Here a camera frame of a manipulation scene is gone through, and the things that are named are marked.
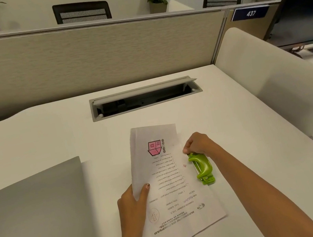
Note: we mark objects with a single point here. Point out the white paper pink house drawing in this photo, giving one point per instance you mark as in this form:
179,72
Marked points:
177,226

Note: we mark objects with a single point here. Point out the white side divider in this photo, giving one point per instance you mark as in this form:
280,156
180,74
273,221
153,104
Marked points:
179,6
265,74

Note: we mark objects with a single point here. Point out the person's left hand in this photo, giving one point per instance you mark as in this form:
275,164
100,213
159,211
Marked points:
132,213

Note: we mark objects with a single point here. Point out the person's right forearm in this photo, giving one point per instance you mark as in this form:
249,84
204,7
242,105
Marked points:
262,194

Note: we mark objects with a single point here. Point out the beige fabric partition panel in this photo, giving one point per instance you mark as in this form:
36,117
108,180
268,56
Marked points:
90,62

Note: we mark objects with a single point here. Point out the brown partition panel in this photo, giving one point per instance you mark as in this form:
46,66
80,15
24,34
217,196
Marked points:
249,29

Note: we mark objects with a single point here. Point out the person's right hand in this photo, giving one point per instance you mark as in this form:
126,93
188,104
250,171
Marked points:
201,143

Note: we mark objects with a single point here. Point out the black monitor stand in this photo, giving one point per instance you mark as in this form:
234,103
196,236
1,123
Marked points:
297,50

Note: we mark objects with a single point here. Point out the blue desk number sign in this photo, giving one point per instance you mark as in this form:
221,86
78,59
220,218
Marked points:
250,13

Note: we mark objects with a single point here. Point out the green hole punch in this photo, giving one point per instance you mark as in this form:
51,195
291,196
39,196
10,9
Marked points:
202,169

